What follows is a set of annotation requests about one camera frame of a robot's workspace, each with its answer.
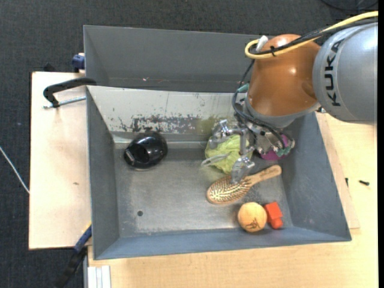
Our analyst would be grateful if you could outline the orange-red block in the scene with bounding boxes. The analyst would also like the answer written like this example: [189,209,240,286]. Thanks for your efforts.
[263,202,284,230]

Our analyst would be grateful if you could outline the black glossy rounded object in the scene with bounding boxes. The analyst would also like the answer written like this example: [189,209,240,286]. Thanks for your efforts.
[123,131,169,170]

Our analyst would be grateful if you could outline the grey metal bin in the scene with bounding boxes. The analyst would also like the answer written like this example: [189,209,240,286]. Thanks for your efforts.
[83,25,352,260]

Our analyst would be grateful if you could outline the yellow-orange ball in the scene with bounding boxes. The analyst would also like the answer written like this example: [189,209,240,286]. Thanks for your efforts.
[237,202,268,233]

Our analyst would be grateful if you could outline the wooden hairbrush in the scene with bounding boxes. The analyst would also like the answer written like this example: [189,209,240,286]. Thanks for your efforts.
[206,164,283,205]

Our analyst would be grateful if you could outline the pale wood board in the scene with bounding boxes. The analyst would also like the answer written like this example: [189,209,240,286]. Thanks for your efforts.
[28,71,361,251]

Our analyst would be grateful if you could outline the purple round object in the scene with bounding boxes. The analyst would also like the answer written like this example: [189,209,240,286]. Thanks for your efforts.
[259,133,294,161]

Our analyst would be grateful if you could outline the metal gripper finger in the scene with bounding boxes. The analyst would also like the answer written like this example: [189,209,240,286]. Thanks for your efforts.
[209,119,241,149]
[230,157,256,184]

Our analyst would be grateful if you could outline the yellow-green crumpled cloth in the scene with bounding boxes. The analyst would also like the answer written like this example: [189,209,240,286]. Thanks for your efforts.
[200,133,256,175]

